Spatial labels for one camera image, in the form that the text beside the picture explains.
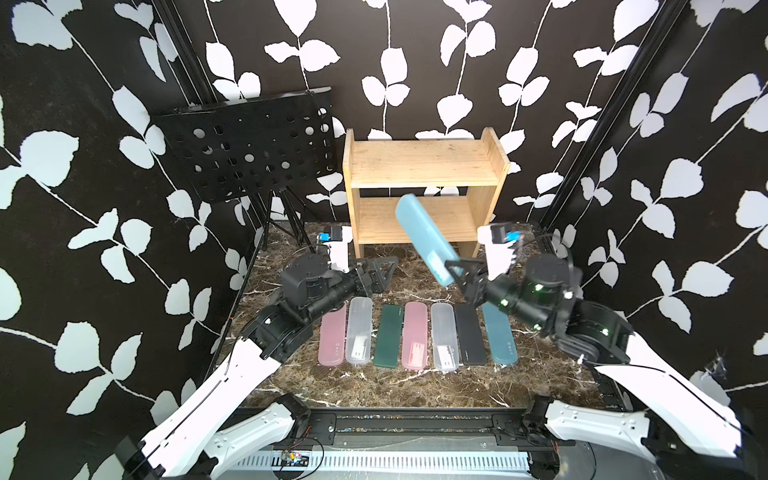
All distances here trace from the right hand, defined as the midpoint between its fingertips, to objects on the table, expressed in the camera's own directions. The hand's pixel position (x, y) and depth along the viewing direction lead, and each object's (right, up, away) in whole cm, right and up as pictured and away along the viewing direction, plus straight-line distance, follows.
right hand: (445, 259), depth 56 cm
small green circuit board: (-35, -49, +14) cm, 62 cm away
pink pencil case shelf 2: (-4, -25, +34) cm, 43 cm away
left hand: (-12, 0, +5) cm, 13 cm away
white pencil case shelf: (-21, -23, +34) cm, 46 cm away
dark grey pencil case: (+14, -25, +34) cm, 44 cm away
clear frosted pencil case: (+6, -25, +34) cm, 43 cm away
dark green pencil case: (-12, -28, +32) cm, 44 cm away
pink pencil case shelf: (-29, -24, +32) cm, 49 cm away
